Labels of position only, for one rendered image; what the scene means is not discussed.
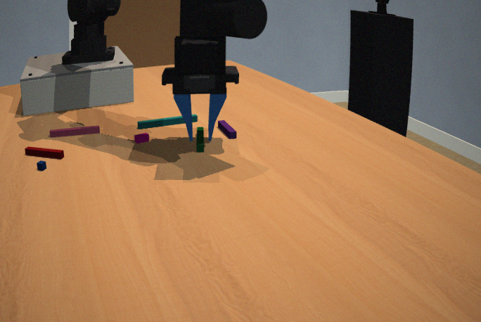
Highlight magenta rod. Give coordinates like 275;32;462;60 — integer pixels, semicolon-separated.
134;133;149;143

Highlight green rod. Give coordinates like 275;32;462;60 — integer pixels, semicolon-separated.
196;127;204;153

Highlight small blue cube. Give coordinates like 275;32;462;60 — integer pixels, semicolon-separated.
37;160;46;171

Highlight pink rod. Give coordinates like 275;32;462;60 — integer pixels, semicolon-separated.
50;125;100;138

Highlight turquoise rod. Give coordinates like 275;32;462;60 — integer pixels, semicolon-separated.
137;114;198;129

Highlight purple rod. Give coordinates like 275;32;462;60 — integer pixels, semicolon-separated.
218;120;237;139

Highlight red rod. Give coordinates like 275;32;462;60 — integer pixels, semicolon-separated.
25;147;64;159

